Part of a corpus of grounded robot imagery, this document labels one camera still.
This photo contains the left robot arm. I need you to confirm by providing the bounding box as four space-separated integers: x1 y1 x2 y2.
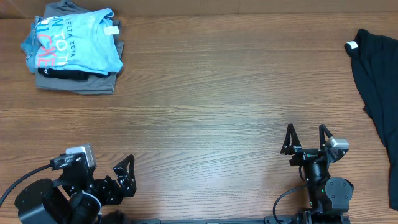
14 152 137 224

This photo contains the black unfolded shirt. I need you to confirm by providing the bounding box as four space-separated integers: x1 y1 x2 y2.
345 29 397 210

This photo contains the light blue printed t-shirt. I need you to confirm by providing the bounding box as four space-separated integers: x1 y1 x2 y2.
35 8 123 75

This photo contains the folded blue denim garment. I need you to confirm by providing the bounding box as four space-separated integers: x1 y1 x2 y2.
21 16 42 73

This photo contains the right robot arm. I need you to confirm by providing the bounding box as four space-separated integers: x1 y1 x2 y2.
272 124 354 224

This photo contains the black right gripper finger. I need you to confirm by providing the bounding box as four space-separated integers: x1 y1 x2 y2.
319 124 333 148
280 123 302 155

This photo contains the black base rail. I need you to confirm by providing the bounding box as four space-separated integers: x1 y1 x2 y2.
130 214 351 224

